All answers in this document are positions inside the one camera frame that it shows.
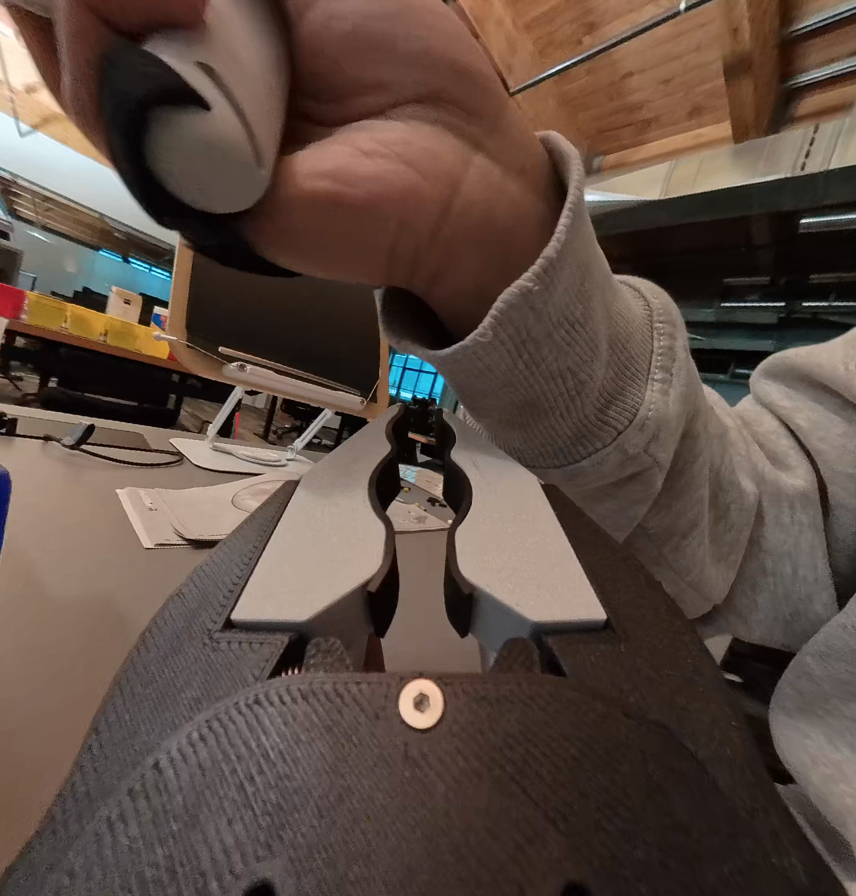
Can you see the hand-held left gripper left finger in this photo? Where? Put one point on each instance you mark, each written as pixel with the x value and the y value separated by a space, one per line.
pixel 316 553

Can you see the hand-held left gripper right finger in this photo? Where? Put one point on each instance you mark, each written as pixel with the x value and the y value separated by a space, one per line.
pixel 526 560

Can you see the person's right forearm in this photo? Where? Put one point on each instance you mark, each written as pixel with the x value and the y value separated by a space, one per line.
pixel 575 350

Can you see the lego instruction booklet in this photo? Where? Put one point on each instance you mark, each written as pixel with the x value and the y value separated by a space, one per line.
pixel 183 518

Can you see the person's right hand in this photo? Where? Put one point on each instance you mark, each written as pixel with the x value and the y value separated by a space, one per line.
pixel 386 140

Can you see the white folding stand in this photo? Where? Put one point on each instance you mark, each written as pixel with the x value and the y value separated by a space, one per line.
pixel 211 451

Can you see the white cardboard box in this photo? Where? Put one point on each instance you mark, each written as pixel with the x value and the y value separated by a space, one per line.
pixel 125 304

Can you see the black wood-edged board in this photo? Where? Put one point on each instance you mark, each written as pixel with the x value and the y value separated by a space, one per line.
pixel 281 329

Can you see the yellow plastic bin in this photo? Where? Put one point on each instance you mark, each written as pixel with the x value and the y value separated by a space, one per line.
pixel 141 339
pixel 50 311

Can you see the long wooden table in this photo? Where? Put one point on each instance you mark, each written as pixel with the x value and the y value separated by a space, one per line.
pixel 85 347

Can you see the red plastic bin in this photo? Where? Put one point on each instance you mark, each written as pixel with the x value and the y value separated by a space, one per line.
pixel 1 297

